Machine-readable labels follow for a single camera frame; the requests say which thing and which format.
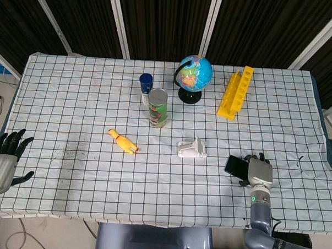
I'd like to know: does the left black grey robot hand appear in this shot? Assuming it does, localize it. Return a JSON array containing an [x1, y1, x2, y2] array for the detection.
[[0, 127, 37, 196]]

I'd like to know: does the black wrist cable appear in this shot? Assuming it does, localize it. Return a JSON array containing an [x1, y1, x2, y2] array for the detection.
[[269, 216, 283, 232]]

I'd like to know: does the yellow test tube rack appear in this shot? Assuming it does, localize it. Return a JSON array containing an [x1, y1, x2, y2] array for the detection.
[[216, 64, 255, 122]]

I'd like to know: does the globe with black stand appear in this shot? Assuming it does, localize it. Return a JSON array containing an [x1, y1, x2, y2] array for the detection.
[[172, 54, 215, 106]]

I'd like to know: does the green chips can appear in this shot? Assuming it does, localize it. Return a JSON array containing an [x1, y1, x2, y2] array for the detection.
[[146, 87, 170, 129]]

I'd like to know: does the black smartphone with blue edge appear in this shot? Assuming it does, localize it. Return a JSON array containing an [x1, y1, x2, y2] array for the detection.
[[224, 154, 251, 181]]

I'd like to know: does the grey robot torso base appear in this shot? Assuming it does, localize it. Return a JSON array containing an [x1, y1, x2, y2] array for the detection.
[[95, 222, 215, 249]]

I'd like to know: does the black grid white tablecloth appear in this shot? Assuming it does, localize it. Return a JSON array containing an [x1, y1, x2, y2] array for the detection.
[[0, 50, 332, 236]]

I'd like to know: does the yellow rubber chicken toy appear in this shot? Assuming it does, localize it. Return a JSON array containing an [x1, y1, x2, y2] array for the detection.
[[107, 128, 140, 156]]

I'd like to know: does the white folding phone stand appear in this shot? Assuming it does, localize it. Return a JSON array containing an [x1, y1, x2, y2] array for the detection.
[[176, 135, 209, 160]]

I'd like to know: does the right black grey robot hand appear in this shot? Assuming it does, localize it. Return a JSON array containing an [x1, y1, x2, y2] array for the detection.
[[238, 151, 275, 191]]

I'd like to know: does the blue white bottle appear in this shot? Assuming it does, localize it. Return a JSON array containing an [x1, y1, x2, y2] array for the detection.
[[138, 73, 154, 106]]

